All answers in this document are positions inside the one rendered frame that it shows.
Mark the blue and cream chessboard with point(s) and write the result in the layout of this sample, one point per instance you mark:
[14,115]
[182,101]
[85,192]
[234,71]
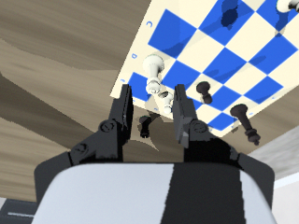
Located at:
[247,51]

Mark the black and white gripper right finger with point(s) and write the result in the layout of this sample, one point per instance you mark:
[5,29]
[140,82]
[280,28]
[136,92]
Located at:
[200,145]

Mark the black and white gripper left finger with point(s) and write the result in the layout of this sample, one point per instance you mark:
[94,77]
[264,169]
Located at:
[107,142]

